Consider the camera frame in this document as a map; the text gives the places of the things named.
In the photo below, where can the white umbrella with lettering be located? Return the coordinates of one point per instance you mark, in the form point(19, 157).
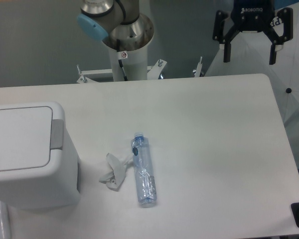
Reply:
point(250, 54)

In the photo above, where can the white push-lid trash can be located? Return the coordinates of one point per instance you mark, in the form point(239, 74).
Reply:
point(39, 164)

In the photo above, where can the crumpled white tissue paper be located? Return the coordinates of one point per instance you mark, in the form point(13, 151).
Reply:
point(117, 174)

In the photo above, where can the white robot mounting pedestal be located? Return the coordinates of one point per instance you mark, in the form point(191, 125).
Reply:
point(129, 62)

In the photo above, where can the crushed clear plastic bottle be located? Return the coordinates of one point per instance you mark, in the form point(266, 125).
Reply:
point(143, 170)

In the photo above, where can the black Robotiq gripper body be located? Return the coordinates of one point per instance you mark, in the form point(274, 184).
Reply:
point(252, 15)

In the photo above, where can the white metal base frame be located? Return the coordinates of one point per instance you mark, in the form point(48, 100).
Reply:
point(90, 76)

